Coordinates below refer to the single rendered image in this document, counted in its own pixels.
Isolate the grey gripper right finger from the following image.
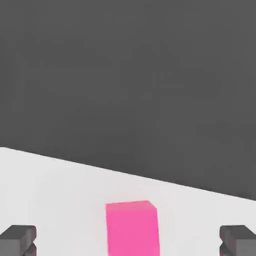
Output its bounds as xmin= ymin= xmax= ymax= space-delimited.
xmin=219 ymin=224 xmax=256 ymax=256

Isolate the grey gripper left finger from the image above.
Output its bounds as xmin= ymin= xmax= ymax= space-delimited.
xmin=0 ymin=224 xmax=38 ymax=256

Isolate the large pink box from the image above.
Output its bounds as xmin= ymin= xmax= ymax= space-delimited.
xmin=105 ymin=199 xmax=161 ymax=256

